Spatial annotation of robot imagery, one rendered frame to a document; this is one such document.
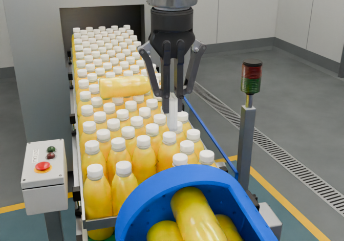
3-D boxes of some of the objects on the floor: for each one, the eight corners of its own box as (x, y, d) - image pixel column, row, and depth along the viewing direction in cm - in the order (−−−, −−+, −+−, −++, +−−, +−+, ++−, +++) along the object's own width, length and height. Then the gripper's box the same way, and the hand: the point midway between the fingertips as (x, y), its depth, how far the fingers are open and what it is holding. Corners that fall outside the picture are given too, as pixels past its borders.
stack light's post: (226, 336, 180) (245, 110, 134) (223, 328, 184) (240, 105, 137) (235, 334, 181) (256, 108, 135) (231, 326, 185) (251, 104, 138)
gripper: (200, 1, 76) (197, 116, 86) (131, 4, 73) (136, 123, 83) (214, 8, 69) (209, 132, 79) (138, 12, 66) (143, 140, 76)
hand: (172, 112), depth 80 cm, fingers closed
